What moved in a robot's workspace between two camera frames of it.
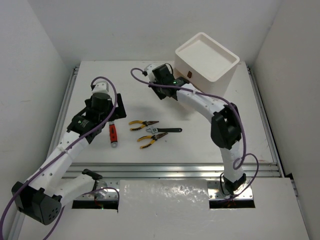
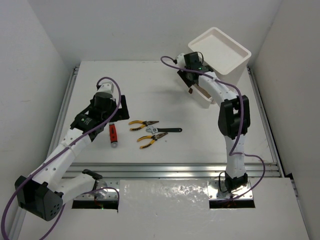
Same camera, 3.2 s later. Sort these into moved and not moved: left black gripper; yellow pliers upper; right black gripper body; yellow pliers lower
Moved: right black gripper body
Not moved: left black gripper; yellow pliers upper; yellow pliers lower
